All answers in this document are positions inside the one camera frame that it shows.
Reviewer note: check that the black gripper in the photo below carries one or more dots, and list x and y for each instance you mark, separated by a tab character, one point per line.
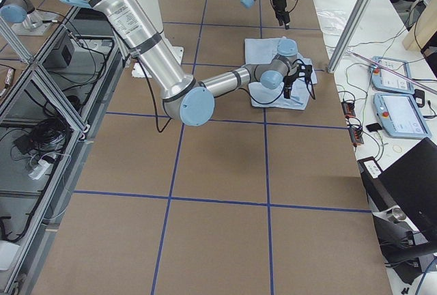
291	80
278	5

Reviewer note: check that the light blue button-up shirt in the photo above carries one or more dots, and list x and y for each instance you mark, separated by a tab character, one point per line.
270	60

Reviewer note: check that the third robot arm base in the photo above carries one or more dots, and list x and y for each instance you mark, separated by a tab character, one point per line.
26	20

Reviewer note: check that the clear plastic bag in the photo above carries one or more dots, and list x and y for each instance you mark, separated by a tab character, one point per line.
332	21

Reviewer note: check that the upper blue teach pendant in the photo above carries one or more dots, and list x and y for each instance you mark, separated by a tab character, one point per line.
386	81

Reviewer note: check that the blue teach pendant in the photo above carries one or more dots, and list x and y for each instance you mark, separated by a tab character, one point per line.
400	116
386	81

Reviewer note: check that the lower blue teach pendant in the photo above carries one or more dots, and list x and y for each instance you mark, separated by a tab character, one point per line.
400	116

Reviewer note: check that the black laptop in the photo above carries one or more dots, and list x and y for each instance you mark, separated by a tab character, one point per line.
404	196

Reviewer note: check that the white power strip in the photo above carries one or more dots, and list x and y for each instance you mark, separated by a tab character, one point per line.
39	170

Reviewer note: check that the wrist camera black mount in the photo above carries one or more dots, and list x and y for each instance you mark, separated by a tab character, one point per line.
304	71

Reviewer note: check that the aluminium frame post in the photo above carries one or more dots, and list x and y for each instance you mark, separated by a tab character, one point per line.
347	34

